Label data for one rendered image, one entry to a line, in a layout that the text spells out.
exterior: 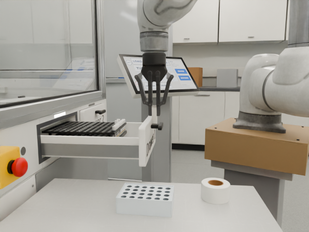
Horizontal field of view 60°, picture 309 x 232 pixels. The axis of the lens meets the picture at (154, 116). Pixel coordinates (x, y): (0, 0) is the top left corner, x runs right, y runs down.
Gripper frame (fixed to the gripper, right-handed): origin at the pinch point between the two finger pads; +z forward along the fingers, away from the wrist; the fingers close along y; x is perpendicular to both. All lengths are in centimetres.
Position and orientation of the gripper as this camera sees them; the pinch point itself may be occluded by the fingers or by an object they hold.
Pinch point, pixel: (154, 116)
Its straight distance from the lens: 88.0
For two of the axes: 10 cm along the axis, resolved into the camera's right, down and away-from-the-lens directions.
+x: -1.0, 1.5, -9.8
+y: -9.9, -0.1, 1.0
